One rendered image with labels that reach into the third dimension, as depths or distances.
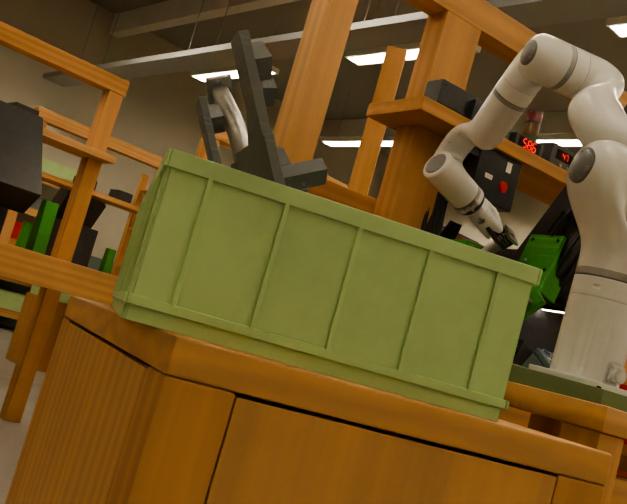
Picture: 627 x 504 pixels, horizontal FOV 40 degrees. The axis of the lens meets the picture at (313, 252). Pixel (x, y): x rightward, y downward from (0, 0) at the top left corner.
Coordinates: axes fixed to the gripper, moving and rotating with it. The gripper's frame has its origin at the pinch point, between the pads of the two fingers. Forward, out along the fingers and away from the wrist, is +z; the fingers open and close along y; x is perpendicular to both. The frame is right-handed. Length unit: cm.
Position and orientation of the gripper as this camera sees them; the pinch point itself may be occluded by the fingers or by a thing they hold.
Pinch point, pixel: (502, 237)
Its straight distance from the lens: 234.4
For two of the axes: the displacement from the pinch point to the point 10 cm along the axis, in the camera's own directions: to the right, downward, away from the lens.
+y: -0.3, -6.4, 7.7
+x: -7.7, 5.0, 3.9
